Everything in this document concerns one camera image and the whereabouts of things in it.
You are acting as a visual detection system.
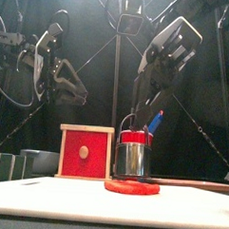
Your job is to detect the wooden drawer box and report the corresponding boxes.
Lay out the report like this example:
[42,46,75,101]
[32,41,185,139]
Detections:
[53,123,116,181]

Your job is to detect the red drawer with wooden knob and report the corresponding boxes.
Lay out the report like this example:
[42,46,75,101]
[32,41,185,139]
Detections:
[61,129,109,180]

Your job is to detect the grey bowl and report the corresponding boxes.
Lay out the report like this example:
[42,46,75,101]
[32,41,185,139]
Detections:
[18,147,61,178]

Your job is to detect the flat red dough disc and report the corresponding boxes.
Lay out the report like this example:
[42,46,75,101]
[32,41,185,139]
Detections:
[103,178,162,197]

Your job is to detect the blue plastic tool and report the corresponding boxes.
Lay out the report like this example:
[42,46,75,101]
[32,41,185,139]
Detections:
[146,108,165,136]

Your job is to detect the green white striped box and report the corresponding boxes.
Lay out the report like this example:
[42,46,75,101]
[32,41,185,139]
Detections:
[0,151,35,185]

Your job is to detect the brown wooden board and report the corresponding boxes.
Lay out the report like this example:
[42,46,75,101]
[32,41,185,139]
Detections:
[145,176,229,194]

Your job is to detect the white cutting board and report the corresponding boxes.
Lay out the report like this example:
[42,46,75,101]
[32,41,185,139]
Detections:
[0,173,229,229]

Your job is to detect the vertical black frame pole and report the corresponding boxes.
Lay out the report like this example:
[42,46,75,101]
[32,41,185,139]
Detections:
[110,33,123,130]

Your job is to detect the black overhead camera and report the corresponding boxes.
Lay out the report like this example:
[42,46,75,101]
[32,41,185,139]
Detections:
[116,12,145,38]

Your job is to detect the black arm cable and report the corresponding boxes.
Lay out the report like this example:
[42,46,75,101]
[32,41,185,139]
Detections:
[0,71,38,109]

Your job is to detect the slanted black frame pole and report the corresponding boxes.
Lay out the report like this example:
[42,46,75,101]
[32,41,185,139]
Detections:
[206,7,229,164]

